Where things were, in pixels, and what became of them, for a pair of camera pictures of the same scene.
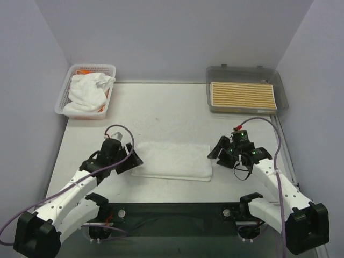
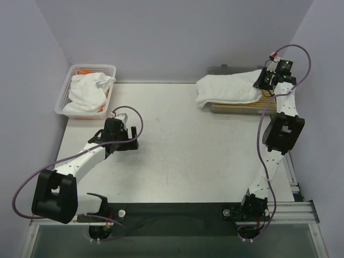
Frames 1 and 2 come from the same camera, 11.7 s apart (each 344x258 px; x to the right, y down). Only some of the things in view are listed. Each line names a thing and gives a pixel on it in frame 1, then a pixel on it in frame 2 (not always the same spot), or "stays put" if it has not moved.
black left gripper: x=127 y=160 to x=129 y=140
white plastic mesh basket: x=64 y=95 stays put
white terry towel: x=176 y=160 to x=234 y=87
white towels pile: x=88 y=92 stays put
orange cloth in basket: x=83 y=71 stays put
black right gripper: x=224 y=155 to x=262 y=81
